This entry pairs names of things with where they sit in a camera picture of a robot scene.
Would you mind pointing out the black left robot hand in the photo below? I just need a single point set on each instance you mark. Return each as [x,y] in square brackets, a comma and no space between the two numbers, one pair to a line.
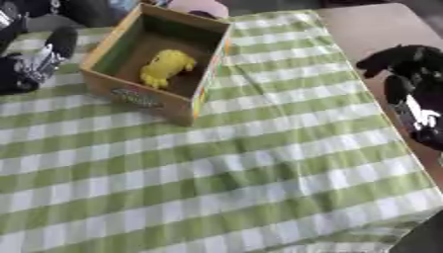
[26,67]

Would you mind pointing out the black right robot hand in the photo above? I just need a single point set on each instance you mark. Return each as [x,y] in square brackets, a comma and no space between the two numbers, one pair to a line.
[413,86]

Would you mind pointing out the tan cardboard box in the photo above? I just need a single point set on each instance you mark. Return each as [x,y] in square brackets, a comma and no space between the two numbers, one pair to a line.
[156,64]

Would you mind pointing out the person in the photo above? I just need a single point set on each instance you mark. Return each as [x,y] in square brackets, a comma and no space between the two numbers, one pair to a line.
[106,8]

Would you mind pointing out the yellow soft toy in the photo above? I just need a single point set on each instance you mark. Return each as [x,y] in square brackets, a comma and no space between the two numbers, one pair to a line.
[164,67]

